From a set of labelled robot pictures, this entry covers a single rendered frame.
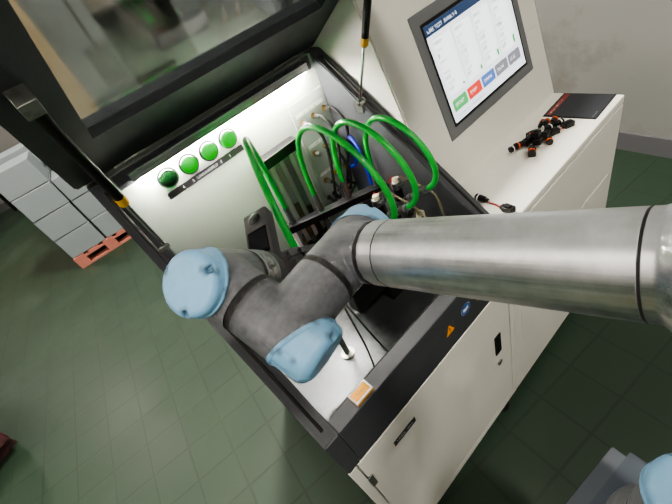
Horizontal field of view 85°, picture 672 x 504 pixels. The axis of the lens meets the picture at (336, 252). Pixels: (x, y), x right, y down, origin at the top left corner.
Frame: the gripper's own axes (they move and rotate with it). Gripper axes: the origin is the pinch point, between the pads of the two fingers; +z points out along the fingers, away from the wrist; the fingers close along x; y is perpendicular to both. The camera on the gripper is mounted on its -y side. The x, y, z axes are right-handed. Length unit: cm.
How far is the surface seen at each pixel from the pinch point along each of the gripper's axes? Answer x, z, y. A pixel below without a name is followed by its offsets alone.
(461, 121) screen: 45, 49, -23
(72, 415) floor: -231, 107, -5
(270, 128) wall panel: -2.2, 24.5, -41.6
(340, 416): -11.2, 7.3, 31.2
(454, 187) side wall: 32.8, 36.2, -4.2
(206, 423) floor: -131, 102, 34
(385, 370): -0.1, 14.2, 27.6
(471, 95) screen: 51, 51, -28
